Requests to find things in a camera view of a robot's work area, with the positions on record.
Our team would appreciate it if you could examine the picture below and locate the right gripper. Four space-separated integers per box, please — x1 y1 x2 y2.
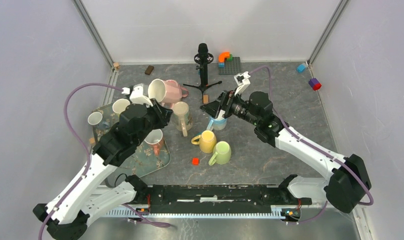
199 87 260 127

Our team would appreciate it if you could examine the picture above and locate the salmon flower mug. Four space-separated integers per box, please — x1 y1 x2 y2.
144 129 165 156

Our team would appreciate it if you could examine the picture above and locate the pink octagonal mug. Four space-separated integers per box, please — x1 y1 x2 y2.
148 78 183 104

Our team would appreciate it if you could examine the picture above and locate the yellow-green octagonal mug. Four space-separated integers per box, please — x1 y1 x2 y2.
112 98 131 117

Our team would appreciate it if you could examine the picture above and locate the light green mug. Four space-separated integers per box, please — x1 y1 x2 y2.
208 141 232 166

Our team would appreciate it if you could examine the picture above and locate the small grey-blue mug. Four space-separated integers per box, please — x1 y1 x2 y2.
87 111 111 130

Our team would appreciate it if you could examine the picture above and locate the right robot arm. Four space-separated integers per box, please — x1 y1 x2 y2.
200 90 374 213

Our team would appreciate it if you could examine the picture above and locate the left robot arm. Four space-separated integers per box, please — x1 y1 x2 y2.
33 98 174 240

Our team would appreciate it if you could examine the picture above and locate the blue white mug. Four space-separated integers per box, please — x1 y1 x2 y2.
206 117 227 131

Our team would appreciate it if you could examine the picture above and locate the tall seashell cream mug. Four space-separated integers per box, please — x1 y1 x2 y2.
172 101 193 137

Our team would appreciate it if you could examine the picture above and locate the pink ghost pattern mug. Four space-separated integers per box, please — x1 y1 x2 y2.
176 82 189 98

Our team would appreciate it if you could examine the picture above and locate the yellow mug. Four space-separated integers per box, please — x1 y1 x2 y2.
191 130 217 154

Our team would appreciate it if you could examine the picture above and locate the wooden block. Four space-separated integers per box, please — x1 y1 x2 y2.
202 94 209 104

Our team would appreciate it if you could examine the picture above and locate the grey lego baseplate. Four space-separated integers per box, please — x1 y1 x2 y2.
218 57 242 75

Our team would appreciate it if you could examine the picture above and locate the green lego brick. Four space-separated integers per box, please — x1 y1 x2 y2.
224 54 233 62

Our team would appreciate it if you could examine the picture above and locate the orange curved block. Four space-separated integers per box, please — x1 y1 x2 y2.
218 51 230 63

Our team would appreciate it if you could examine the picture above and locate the black microphone on tripod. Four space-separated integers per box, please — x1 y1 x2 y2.
183 42 222 105

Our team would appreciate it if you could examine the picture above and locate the floral green tray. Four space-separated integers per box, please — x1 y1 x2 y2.
91 103 171 182

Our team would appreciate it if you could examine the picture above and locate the brown block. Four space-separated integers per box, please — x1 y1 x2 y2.
144 65 155 76

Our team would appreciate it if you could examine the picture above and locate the red cube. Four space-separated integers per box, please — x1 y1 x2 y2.
191 157 200 166

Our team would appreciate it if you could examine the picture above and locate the small wooden cube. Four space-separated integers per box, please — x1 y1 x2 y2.
113 62 120 71

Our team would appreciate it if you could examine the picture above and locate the blue block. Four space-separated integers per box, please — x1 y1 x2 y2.
296 63 308 73

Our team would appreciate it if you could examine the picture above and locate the purple red block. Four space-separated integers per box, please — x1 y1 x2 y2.
308 78 322 91

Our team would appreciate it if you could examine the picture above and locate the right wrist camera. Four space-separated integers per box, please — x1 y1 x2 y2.
233 71 251 96

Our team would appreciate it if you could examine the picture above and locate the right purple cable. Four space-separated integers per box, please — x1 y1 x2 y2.
248 64 374 207

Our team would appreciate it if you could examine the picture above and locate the purple cable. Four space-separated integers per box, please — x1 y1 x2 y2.
248 64 374 207
38 82 130 240

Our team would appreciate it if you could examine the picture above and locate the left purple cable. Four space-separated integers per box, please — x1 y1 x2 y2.
38 82 130 240

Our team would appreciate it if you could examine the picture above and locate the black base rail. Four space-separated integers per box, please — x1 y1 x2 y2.
130 184 302 214

